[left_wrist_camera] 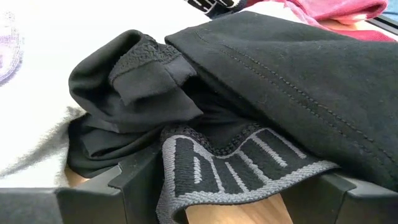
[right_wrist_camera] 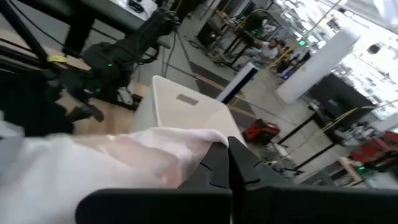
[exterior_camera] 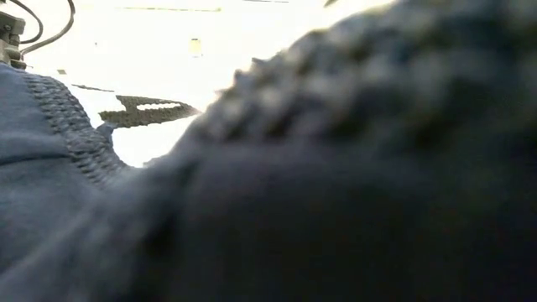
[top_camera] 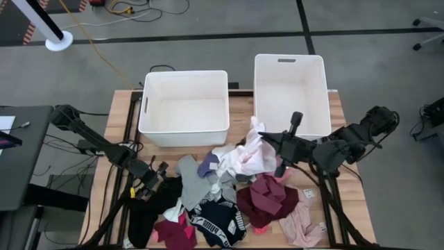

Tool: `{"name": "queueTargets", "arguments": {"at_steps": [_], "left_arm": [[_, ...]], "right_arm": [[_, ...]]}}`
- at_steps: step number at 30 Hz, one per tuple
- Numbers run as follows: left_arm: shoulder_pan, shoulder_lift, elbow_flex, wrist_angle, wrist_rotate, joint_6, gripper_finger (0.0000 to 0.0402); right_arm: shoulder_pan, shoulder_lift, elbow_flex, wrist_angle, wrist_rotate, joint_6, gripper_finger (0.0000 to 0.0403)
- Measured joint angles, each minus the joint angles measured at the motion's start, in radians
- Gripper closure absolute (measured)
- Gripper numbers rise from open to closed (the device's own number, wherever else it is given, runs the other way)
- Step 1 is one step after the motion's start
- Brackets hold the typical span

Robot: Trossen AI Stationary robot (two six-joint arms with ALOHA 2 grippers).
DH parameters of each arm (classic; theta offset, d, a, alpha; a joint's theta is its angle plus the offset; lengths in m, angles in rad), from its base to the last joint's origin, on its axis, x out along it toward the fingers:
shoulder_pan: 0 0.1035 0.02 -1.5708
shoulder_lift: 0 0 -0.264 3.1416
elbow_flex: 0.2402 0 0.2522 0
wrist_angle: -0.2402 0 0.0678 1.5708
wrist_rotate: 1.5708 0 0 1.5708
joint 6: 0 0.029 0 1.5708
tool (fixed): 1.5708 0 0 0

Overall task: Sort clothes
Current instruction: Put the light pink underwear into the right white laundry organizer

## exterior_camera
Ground navy white-waistband underwear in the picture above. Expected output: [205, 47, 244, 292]
[0, 0, 537, 302]

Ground blue-grey knit garment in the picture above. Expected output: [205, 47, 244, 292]
[0, 61, 143, 278]

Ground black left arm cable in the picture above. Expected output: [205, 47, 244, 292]
[8, 0, 44, 45]
[19, 0, 76, 56]

